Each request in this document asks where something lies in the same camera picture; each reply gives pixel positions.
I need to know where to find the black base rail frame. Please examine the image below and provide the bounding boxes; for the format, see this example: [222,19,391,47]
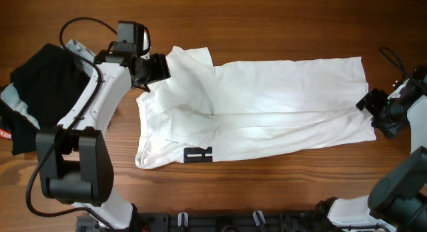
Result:
[75,210,334,232]

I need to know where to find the black garment with red label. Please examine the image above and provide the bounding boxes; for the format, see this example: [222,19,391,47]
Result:
[1,86,40,155]

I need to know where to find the black folded garment top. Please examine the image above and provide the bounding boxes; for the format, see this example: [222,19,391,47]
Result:
[10,43,89,128]

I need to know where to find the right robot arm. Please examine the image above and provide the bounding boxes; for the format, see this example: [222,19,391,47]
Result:
[313,66,426,231]

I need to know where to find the white t-shirt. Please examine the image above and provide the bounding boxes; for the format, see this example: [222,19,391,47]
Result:
[135,47,376,169]

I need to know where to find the light blue denim jeans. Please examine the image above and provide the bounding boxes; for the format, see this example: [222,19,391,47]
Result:
[1,39,95,129]

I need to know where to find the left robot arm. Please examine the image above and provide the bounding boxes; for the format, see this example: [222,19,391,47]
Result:
[25,21,171,231]

